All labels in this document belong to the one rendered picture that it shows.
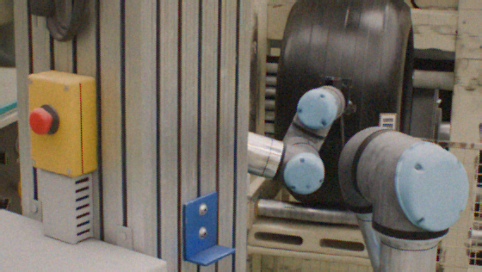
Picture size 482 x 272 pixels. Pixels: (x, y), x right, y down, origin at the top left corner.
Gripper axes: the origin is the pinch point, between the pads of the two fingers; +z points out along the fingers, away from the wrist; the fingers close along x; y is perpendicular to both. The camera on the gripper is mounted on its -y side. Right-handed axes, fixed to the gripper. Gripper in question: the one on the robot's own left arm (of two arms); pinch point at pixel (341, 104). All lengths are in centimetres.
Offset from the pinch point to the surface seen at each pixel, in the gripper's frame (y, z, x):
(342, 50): 12.4, 4.6, 1.0
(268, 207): -30.1, 17.5, 19.8
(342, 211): -29.1, 18.0, 0.3
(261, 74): 3.5, 27.7, 25.9
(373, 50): 12.9, 5.0, -6.1
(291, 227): -34.5, 16.9, 13.2
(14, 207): -23, -39, 63
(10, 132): -7, -41, 63
